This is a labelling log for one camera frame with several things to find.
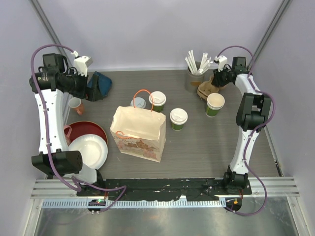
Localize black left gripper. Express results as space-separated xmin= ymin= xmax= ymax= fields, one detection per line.
xmin=64 ymin=69 xmax=103 ymax=101

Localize brown pulp cup carrier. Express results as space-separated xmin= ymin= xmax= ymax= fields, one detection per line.
xmin=197 ymin=75 xmax=226 ymax=101

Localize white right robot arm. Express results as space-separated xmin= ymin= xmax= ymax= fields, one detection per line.
xmin=212 ymin=56 xmax=272 ymax=194

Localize white slotted cable duct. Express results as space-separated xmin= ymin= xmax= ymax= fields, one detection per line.
xmin=42 ymin=197 xmax=226 ymax=209

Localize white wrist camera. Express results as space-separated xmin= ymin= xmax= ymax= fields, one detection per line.
xmin=71 ymin=51 xmax=93 ymax=77
xmin=213 ymin=56 xmax=227 ymax=72

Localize small pink cup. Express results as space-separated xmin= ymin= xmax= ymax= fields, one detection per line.
xmin=68 ymin=97 xmax=84 ymax=115

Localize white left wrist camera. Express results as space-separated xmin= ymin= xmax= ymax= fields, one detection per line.
xmin=71 ymin=51 xmax=93 ymax=77

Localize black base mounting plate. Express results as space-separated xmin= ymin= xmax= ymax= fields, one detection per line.
xmin=77 ymin=178 xmax=252 ymax=202

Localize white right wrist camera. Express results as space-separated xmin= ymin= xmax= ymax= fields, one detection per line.
xmin=213 ymin=56 xmax=227 ymax=72

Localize grey straw holder cup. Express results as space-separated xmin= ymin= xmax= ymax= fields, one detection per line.
xmin=185 ymin=68 xmax=205 ymax=93

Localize white plastic cup lid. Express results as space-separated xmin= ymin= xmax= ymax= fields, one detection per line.
xmin=170 ymin=108 xmax=188 ymax=125

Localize white plastic lid stack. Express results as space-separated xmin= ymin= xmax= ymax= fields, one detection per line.
xmin=130 ymin=97 xmax=146 ymax=109

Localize bear print paper bag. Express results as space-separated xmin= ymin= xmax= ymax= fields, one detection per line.
xmin=110 ymin=104 xmax=166 ymax=163

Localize blue ceramic dish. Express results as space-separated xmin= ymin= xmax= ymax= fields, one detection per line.
xmin=93 ymin=72 xmax=112 ymax=98

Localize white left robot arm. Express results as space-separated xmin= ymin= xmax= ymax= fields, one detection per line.
xmin=30 ymin=52 xmax=105 ymax=196

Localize white paper plate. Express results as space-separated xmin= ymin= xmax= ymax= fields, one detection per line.
xmin=68 ymin=134 xmax=108 ymax=170

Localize green paper cup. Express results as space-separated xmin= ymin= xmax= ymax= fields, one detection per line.
xmin=171 ymin=122 xmax=185 ymax=131
xmin=153 ymin=102 xmax=165 ymax=113

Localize pink floral mug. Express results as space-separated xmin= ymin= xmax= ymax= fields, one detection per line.
xmin=63 ymin=125 xmax=72 ymax=146

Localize stacked green paper cups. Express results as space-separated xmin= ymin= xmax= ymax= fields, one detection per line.
xmin=205 ymin=93 xmax=225 ymax=117

